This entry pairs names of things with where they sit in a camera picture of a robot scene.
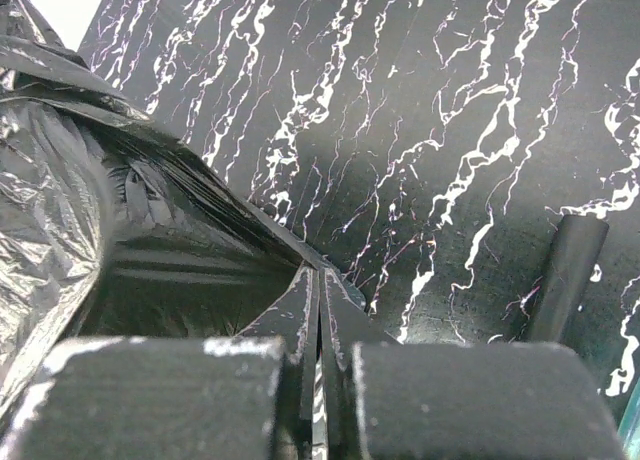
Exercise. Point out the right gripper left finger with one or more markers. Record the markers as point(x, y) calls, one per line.
point(246, 397)

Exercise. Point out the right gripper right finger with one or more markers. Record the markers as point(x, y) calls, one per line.
point(445, 401)

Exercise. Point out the black trash bag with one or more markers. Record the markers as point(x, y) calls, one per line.
point(110, 226)

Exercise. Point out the blue transparent plastic tray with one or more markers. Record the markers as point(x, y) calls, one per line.
point(629, 427)

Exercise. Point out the black marble pattern mat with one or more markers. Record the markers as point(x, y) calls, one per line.
point(427, 148)

